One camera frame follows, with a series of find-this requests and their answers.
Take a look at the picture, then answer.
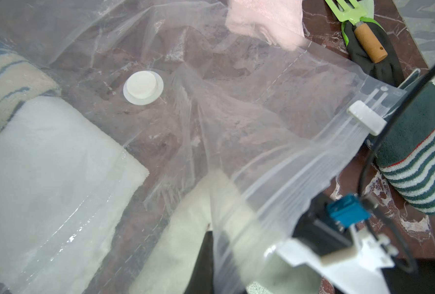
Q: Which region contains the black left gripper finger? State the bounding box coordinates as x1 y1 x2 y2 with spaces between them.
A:
184 225 214 294

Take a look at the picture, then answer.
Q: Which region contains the light green towel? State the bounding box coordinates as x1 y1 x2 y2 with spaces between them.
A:
129 170 322 294

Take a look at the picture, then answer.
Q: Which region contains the clear plastic vacuum bag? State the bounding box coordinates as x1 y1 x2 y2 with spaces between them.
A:
0 1 404 294

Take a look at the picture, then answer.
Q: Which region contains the green white striped towel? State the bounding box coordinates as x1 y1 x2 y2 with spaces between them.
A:
375 77 435 214

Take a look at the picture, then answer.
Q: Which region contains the blue patterned towel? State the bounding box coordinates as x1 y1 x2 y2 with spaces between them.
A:
0 41 61 132

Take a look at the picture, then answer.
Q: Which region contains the white round bag valve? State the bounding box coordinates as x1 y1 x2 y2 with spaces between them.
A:
123 71 164 106

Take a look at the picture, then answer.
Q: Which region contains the white bag zip slider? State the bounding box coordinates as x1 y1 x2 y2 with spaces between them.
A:
347 100 387 137

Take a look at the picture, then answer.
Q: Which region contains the pink folded towel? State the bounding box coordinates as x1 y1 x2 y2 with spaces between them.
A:
226 0 306 51

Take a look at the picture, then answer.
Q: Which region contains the green garden fork wooden handle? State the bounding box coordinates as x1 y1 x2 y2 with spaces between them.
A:
325 0 388 63

